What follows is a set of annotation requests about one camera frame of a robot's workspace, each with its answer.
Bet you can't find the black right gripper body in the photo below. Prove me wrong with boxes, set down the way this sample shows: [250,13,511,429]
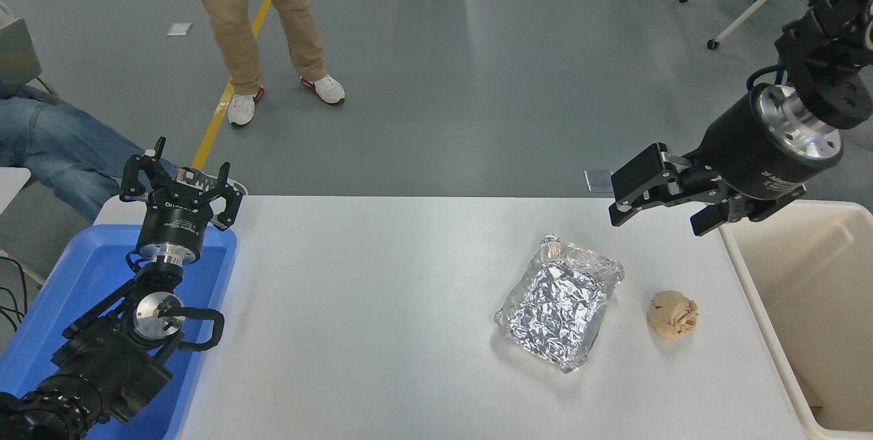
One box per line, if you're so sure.
[696,91,816,201]

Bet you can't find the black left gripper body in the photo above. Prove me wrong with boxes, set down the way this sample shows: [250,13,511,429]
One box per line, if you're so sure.
[138,184,220,250]

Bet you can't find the foil tray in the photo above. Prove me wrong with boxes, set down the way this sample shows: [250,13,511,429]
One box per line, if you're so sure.
[494,235,625,374]

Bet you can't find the metal floor socket plate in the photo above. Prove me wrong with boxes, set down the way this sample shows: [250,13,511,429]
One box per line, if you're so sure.
[585,168,615,194]

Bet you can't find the seated person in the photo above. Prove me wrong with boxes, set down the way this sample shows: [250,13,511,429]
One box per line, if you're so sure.
[0,0,249,224]

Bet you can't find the crumpled tan paper ball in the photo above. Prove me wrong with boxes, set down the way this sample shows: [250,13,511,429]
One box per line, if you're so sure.
[647,291,700,340]

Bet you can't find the large pale bin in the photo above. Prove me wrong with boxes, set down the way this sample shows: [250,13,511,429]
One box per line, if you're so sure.
[720,200,873,440]

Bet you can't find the blue plastic tray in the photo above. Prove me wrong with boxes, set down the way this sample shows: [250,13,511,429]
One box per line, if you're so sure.
[0,224,238,440]

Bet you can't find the small white side table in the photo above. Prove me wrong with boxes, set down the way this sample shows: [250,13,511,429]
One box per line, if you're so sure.
[0,167,32,216]

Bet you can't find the standing person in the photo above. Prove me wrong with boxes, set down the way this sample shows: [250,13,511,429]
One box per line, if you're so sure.
[180,0,346,128]

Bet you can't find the grey laptop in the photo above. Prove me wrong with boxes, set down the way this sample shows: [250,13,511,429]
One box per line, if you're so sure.
[0,17,42,97]

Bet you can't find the black cables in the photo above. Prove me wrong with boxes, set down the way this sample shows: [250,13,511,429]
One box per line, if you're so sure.
[0,256,29,333]

